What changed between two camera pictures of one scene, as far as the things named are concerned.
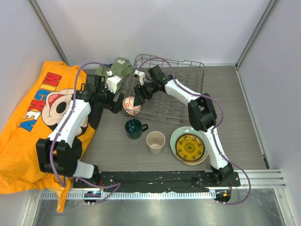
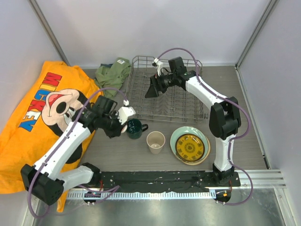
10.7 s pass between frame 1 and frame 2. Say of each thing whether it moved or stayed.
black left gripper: moved
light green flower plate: stayed
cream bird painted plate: stayed
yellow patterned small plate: stayed
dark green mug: stayed
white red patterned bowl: moved
